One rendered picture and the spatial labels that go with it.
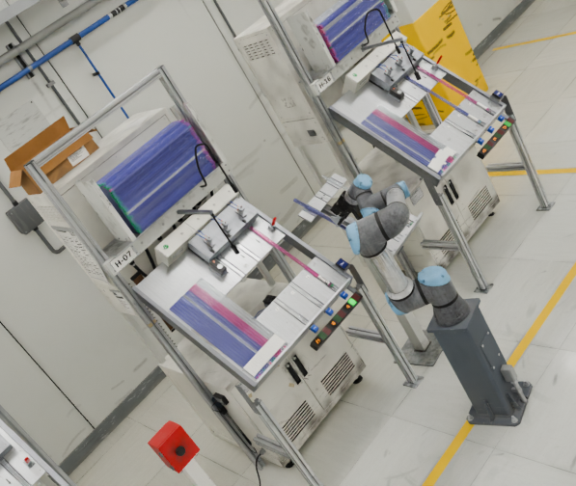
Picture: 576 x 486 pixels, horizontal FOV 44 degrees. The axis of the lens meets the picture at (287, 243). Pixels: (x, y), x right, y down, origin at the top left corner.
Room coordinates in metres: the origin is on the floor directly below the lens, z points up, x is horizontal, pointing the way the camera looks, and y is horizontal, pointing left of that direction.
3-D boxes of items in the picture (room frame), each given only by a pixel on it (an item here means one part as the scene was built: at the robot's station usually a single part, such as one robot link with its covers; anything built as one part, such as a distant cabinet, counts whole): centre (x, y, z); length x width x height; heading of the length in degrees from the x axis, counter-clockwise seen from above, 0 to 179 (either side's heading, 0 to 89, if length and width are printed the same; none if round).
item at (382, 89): (3.84, -0.91, 0.65); 1.01 x 0.73 x 1.29; 30
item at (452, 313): (2.47, -0.43, 0.60); 0.15 x 0.15 x 0.10
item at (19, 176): (3.39, 0.58, 1.82); 0.68 x 0.30 x 0.20; 120
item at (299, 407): (3.26, 0.45, 0.31); 0.70 x 0.65 x 0.62; 120
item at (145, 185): (3.18, 0.34, 1.52); 0.51 x 0.13 x 0.27; 120
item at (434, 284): (2.47, -0.42, 0.72); 0.13 x 0.12 x 0.14; 74
